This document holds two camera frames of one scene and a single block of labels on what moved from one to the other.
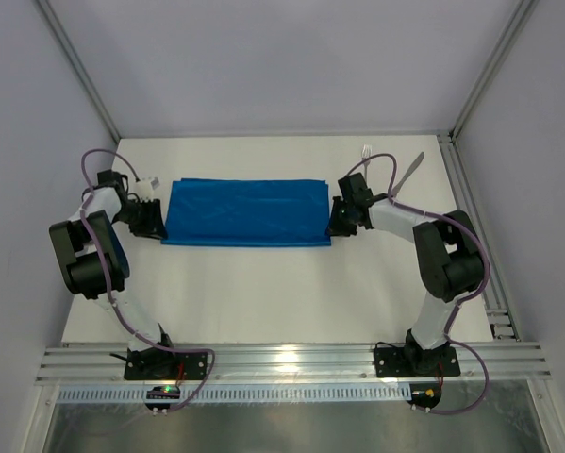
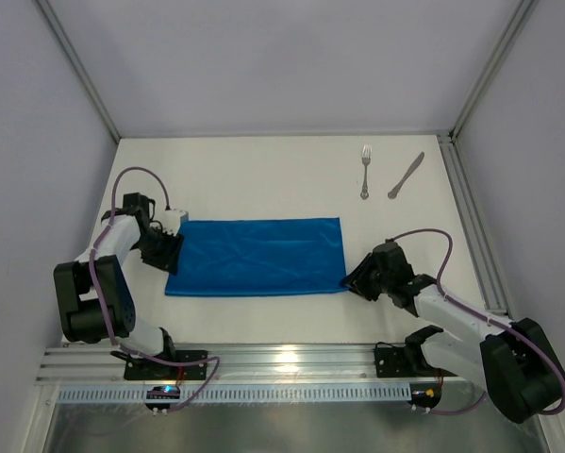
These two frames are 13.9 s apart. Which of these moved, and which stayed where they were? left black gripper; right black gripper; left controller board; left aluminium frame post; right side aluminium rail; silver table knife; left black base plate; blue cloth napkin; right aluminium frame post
Moved: left black gripper; right black gripper; blue cloth napkin
Stayed: silver table knife; left controller board; left aluminium frame post; left black base plate; right side aluminium rail; right aluminium frame post
